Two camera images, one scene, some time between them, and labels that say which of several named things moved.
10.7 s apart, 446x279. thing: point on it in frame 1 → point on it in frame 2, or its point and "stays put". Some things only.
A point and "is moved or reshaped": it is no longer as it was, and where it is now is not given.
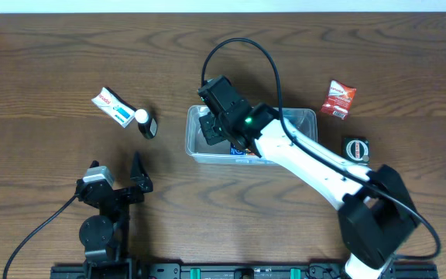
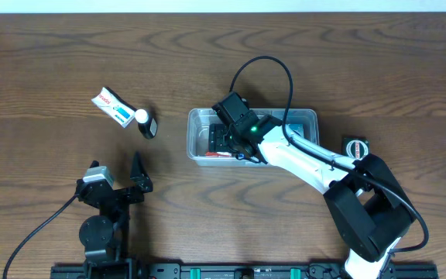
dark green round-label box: [357, 149] stays put
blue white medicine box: [235, 150] is moved or reshaped
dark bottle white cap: [147, 124] stays put
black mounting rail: [240, 271] stays put
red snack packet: [338, 100] → [214, 153]
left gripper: [118, 194] stays put
